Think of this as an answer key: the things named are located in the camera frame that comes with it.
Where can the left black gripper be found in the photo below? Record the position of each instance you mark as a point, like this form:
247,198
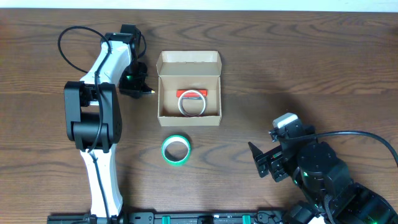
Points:
137,88

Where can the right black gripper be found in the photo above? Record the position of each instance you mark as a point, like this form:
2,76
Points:
273,163

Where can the white tape roll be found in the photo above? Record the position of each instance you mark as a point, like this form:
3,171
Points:
192,107

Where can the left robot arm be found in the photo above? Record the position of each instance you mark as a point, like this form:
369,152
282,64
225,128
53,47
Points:
93,116

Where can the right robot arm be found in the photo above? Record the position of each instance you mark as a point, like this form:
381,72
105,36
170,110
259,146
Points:
332,195

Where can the open cardboard box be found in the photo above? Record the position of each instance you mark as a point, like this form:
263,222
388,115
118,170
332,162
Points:
189,70

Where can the green tape roll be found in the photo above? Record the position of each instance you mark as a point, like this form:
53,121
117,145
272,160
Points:
176,150

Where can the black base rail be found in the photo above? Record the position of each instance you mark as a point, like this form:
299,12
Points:
259,217

